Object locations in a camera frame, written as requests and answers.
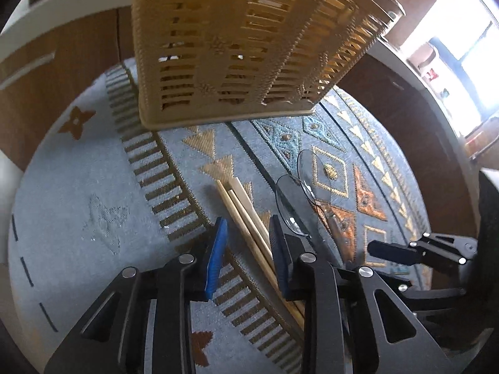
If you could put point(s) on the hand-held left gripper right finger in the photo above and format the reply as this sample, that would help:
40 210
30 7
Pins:
277 259

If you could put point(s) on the wooden chopstick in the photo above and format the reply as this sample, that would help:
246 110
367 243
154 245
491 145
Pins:
249 241
251 218

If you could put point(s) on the beige plastic utensil basket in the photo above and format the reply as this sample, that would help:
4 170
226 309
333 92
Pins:
234 46

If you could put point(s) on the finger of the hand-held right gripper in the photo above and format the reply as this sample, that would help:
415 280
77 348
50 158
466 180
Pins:
429 297
393 252

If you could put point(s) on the blue patterned rug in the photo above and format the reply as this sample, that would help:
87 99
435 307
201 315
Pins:
78 187

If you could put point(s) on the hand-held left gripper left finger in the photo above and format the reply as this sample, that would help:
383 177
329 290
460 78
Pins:
216 257

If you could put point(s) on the clear plastic spoon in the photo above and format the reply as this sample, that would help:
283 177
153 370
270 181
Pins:
314 171
292 202

